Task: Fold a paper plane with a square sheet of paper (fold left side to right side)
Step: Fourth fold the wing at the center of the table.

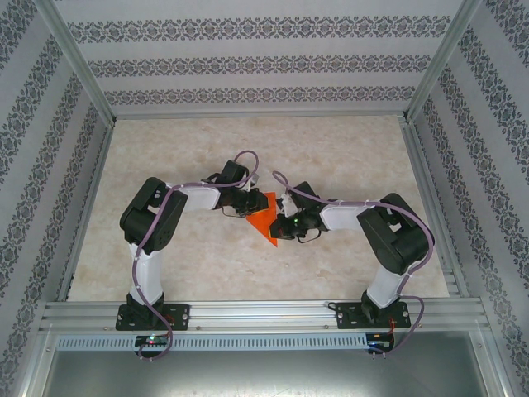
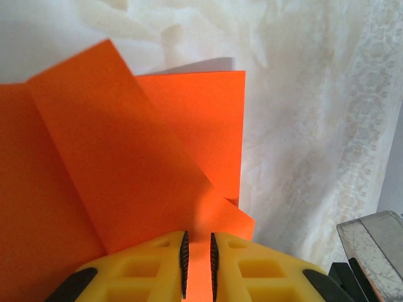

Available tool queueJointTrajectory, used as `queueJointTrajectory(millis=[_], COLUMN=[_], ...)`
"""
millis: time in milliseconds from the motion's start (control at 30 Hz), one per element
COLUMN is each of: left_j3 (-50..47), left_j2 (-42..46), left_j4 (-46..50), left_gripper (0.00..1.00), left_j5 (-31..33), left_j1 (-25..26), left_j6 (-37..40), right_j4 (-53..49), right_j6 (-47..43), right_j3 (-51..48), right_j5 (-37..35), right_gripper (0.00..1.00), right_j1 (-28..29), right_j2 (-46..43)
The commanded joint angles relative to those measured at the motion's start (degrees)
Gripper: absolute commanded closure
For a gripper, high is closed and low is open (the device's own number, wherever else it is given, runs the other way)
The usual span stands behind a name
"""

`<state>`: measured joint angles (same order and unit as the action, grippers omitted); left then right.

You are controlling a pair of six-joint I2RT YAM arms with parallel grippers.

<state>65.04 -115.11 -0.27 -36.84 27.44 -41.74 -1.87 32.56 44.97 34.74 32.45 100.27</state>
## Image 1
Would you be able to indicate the orange square cloth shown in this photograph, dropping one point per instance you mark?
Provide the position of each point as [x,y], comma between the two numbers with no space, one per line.
[266,225]

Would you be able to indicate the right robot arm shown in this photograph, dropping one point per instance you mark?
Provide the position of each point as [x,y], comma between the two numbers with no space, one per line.
[396,235]

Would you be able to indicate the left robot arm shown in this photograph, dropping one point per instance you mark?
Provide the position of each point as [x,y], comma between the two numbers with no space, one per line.
[153,215]

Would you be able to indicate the grey metal sheet panel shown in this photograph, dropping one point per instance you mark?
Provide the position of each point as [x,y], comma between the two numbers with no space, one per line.
[264,374]

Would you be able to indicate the right controller board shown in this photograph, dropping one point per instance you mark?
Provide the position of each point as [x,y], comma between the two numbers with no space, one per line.
[381,346]

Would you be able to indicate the controller board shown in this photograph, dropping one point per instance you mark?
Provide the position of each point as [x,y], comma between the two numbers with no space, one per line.
[381,346]
[153,341]

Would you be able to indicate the left controller board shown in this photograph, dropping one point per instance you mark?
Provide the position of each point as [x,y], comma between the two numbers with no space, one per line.
[153,341]

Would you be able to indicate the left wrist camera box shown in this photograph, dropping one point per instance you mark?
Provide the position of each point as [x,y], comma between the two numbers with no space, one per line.
[254,182]

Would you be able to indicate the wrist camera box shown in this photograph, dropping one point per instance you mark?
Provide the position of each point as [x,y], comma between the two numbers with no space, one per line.
[285,202]
[254,182]

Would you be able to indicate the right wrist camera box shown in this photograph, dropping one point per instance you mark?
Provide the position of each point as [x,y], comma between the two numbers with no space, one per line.
[285,202]

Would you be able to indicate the aluminium back rail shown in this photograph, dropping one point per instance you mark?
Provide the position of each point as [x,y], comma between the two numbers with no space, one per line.
[260,114]

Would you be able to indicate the aluminium mounting rail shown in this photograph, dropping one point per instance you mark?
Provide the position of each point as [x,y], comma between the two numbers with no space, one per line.
[264,314]

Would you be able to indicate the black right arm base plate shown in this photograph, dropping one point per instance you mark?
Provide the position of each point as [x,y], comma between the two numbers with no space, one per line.
[347,316]

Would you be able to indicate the aluminium side rail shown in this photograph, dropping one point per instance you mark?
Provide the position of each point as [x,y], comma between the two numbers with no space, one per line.
[87,215]
[430,198]

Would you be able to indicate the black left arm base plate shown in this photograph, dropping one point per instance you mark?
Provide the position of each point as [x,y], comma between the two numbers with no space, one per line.
[179,316]

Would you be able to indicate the aluminium frame post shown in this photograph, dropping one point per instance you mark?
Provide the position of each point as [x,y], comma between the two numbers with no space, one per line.
[444,62]
[78,62]

